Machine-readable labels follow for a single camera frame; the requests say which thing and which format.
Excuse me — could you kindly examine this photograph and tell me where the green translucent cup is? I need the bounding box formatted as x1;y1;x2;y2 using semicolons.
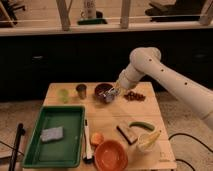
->
57;89;69;103

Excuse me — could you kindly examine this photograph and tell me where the white bottle on shelf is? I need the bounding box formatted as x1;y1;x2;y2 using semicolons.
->
83;0;96;19

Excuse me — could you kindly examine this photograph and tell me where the black stand pole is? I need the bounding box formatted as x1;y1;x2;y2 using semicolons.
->
8;123;25;171

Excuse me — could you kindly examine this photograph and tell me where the orange fruit piece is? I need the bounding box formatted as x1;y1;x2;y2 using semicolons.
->
90;133;104;146

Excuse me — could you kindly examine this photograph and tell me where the dark brown bowl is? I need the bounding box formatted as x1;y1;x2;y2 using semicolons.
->
94;83;112;103

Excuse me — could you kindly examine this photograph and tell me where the black cable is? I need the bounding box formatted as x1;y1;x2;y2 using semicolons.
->
168;132;213;171

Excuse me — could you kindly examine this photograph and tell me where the orange plastic bowl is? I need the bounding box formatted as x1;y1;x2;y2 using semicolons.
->
94;140;128;171

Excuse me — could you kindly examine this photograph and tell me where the green base plate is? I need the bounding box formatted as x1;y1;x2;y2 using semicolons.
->
77;18;108;25

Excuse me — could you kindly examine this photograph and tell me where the metal cup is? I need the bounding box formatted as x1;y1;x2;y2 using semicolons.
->
76;84;87;99

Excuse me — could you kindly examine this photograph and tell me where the green cucumber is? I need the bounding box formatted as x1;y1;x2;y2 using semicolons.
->
129;121;155;131

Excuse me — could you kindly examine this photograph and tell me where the blue grey sponge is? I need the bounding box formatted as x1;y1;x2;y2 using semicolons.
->
40;127;63;142

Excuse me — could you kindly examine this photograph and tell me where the brown wooden block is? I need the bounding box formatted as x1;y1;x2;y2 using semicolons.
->
116;122;137;145

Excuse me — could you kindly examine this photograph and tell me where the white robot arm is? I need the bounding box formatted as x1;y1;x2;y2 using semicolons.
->
115;47;213;130

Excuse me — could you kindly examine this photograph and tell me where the light blue grey towel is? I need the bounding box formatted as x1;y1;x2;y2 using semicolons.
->
103;90;116;103

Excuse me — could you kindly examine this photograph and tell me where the bunch of red grapes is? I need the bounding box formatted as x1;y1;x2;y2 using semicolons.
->
123;91;145;101

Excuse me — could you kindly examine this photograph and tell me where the green plastic tray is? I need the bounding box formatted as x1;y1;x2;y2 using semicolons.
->
23;106;85;168

